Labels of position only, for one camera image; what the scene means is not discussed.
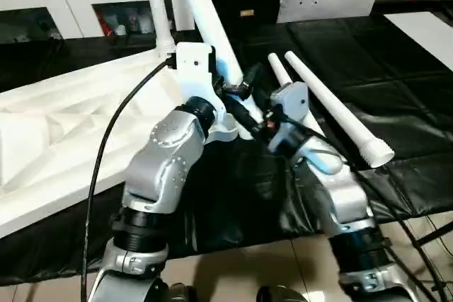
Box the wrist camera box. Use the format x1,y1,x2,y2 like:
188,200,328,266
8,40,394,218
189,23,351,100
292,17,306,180
173,42,239,142
267,81,311,156

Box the black tripod leg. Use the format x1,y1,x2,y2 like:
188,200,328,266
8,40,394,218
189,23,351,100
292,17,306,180
416,223,453,247

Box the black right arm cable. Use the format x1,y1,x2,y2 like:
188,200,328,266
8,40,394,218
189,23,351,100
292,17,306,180
279,112,443,302

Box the dark right robot foot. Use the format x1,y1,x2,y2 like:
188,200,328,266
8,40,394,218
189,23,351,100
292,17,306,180
257,284,306,302

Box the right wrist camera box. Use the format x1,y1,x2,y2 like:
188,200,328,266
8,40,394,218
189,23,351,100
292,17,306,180
267,81,311,156

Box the white plastic table top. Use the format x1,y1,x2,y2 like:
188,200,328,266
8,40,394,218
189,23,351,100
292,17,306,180
0,45,241,239

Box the dark left robot foot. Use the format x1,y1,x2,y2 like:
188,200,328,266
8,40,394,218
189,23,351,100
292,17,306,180
168,282,199,302

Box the dark robot foot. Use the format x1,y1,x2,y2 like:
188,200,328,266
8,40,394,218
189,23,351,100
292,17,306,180
257,284,306,302
168,282,199,302

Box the white plastic table leg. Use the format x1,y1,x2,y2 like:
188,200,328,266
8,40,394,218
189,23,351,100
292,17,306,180
284,50,396,168
268,52,328,139
142,0,177,59
172,0,265,122

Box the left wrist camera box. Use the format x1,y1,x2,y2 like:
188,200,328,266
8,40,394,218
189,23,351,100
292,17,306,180
173,42,239,142

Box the black work mat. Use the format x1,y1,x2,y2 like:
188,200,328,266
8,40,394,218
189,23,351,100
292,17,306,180
0,15,453,286

